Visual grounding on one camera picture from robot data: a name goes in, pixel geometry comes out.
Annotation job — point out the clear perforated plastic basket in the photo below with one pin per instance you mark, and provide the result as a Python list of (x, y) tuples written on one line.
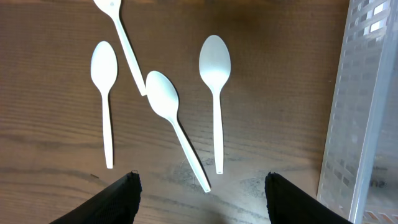
[(358, 178)]

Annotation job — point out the white plastic spoon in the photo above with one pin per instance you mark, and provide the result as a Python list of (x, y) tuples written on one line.
[(163, 99), (112, 9), (104, 71), (215, 69)]

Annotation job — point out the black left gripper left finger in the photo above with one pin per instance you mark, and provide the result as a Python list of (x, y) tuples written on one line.
[(117, 203)]

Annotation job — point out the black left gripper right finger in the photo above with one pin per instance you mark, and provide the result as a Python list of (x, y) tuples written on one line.
[(288, 204)]

